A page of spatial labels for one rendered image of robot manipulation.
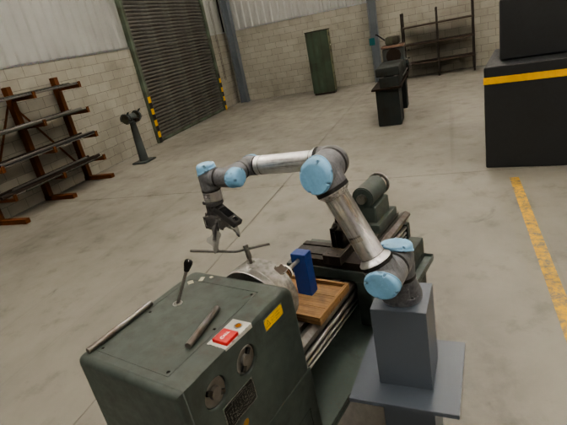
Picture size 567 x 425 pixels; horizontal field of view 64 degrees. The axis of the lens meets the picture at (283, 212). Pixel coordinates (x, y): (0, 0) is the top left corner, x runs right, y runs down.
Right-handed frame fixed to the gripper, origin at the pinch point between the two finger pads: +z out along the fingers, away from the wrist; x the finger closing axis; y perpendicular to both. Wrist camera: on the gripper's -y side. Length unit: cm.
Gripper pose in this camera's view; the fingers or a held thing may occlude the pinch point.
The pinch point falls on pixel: (229, 245)
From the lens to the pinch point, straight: 186.9
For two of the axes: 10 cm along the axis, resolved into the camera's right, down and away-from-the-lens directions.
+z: 1.8, 9.1, 3.8
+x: -5.8, 4.1, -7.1
